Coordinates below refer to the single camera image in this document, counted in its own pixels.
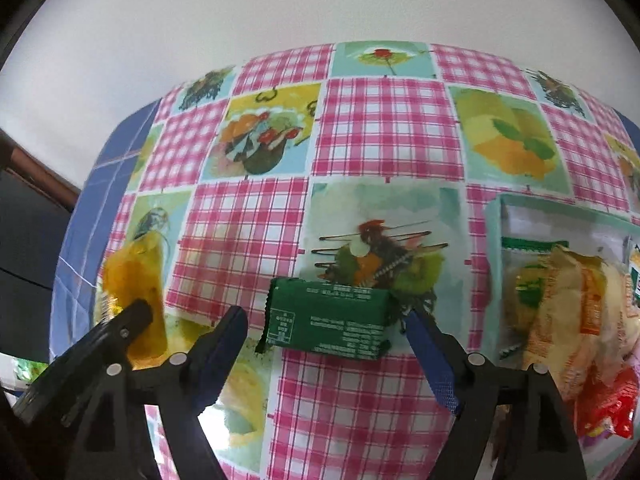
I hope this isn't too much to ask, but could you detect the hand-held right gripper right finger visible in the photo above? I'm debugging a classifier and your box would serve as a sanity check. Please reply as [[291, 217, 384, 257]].
[[404, 310, 588, 480]]

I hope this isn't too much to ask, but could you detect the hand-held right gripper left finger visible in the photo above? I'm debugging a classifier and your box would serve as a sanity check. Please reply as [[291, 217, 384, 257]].
[[67, 305, 249, 480]]

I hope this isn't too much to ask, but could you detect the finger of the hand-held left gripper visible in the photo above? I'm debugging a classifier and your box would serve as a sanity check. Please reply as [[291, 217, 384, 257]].
[[12, 299, 154, 427]]

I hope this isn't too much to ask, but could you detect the dark green snack packet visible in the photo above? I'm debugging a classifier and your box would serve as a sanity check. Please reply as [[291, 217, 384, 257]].
[[255, 276, 393, 362]]

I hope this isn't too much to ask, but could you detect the yellow jelly packet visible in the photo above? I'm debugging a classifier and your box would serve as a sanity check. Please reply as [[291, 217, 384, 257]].
[[95, 232, 171, 368]]

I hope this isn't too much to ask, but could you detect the green milk cracker packet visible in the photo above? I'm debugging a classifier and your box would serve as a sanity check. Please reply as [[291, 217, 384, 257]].
[[500, 236, 557, 361]]

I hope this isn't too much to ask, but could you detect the cream swiss roll packet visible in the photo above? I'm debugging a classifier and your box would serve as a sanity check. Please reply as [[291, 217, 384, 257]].
[[525, 244, 640, 403]]

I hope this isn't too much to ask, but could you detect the red cookie packet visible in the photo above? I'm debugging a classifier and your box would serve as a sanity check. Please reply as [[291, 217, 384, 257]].
[[574, 369, 639, 441]]

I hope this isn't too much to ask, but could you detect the white box mint rim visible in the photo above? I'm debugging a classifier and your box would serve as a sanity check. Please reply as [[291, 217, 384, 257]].
[[482, 192, 640, 480]]

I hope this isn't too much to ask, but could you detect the dark cabinet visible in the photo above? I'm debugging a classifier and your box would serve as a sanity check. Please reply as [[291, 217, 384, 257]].
[[0, 169, 76, 362]]

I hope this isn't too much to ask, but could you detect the blue checked cloth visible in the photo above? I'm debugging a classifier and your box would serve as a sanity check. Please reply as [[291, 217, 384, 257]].
[[49, 100, 163, 367]]

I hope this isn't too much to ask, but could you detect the pink plaid fruit tablecloth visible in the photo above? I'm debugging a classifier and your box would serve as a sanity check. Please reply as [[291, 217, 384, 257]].
[[92, 42, 640, 480]]

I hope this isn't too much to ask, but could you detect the brown wooden frame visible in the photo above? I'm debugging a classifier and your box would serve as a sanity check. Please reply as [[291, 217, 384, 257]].
[[0, 129, 83, 211]]

